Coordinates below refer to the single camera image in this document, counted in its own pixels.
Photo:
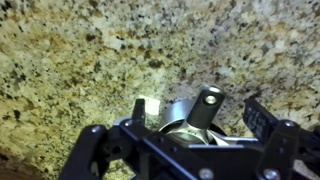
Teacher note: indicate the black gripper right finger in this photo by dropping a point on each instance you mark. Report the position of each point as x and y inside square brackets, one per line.
[259, 120]

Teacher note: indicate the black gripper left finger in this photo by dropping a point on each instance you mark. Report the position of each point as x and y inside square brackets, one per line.
[138, 114]

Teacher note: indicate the small metal measuring cup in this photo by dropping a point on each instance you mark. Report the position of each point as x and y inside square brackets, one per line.
[190, 121]

